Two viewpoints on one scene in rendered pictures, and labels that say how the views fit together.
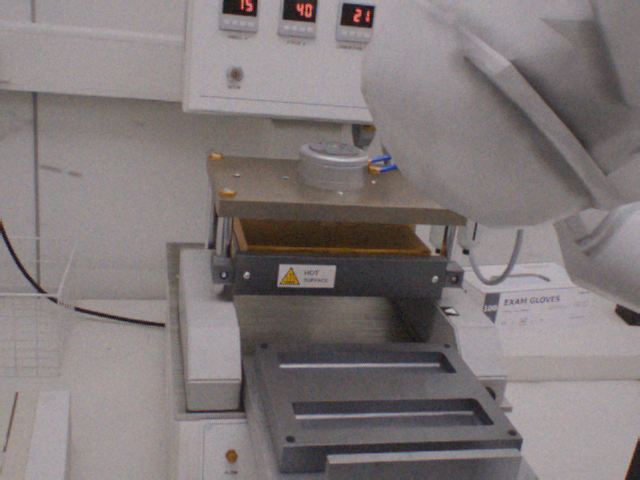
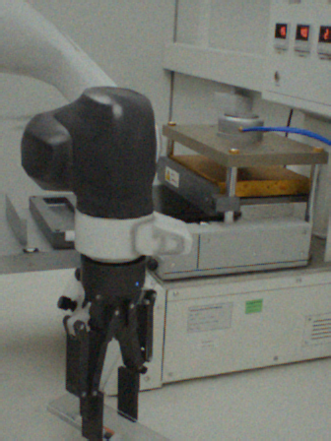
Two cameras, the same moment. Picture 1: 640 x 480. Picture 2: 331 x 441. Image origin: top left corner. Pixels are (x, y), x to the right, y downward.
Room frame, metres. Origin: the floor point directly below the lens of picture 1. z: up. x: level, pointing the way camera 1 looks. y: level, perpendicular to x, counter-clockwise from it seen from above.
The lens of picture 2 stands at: (0.57, -1.08, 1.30)
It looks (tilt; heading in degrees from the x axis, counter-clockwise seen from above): 18 degrees down; 82
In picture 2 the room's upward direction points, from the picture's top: 3 degrees clockwise
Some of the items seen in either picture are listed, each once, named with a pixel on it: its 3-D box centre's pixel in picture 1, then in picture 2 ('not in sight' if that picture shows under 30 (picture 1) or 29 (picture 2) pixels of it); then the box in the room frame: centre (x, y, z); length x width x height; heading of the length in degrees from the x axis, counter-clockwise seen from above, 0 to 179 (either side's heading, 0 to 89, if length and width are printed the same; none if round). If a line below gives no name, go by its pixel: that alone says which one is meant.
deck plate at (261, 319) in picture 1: (308, 311); (246, 236); (0.88, 0.00, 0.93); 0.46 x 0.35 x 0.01; 14
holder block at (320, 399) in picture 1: (377, 398); (90, 217); (0.59, -0.07, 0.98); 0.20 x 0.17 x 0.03; 104
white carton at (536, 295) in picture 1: (517, 295); not in sight; (1.25, -0.36, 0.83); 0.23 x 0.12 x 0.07; 114
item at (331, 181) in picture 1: (338, 194); (259, 154); (0.88, -0.02, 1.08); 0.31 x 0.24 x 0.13; 104
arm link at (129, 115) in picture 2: not in sight; (86, 143); (0.58, -0.35, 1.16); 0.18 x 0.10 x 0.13; 127
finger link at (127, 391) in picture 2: not in sight; (127, 394); (0.64, -0.36, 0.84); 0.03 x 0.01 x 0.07; 133
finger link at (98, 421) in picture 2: not in sight; (92, 414); (0.59, -0.40, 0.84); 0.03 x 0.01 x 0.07; 133
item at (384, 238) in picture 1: (333, 216); (238, 162); (0.84, -0.01, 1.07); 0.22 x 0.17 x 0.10; 104
